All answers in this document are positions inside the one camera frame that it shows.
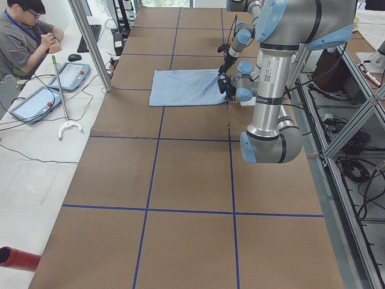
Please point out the seated person in grey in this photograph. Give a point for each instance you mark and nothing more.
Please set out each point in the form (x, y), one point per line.
(25, 39)

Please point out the teach pendant tablet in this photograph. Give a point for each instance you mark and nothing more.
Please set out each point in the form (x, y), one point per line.
(37, 105)
(72, 74)

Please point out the black box with label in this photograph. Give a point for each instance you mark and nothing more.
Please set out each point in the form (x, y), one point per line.
(118, 43)

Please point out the red cylinder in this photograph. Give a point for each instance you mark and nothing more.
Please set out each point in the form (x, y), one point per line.
(18, 259)

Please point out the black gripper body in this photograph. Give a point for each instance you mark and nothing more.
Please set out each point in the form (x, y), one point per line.
(230, 89)
(226, 64)

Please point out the far teach pendant tablet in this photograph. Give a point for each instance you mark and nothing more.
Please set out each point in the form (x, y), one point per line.
(72, 74)

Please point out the near teach pendant tablet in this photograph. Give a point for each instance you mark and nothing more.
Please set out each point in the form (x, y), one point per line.
(37, 105)

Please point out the metal reacher grabber tool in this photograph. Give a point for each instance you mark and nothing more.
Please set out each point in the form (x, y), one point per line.
(68, 123)

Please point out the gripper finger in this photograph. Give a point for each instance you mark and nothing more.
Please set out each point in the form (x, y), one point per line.
(223, 69)

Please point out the light blue t-shirt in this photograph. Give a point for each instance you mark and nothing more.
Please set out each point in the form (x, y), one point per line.
(174, 88)

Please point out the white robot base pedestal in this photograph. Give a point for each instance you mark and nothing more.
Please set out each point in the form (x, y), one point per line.
(272, 12)

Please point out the grey aluminium frame post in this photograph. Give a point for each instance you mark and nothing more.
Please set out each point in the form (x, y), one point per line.
(84, 27)

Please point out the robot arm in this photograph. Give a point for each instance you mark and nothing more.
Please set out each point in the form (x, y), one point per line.
(272, 136)
(240, 33)

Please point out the black computer mouse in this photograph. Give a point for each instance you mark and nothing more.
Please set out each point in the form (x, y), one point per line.
(74, 57)

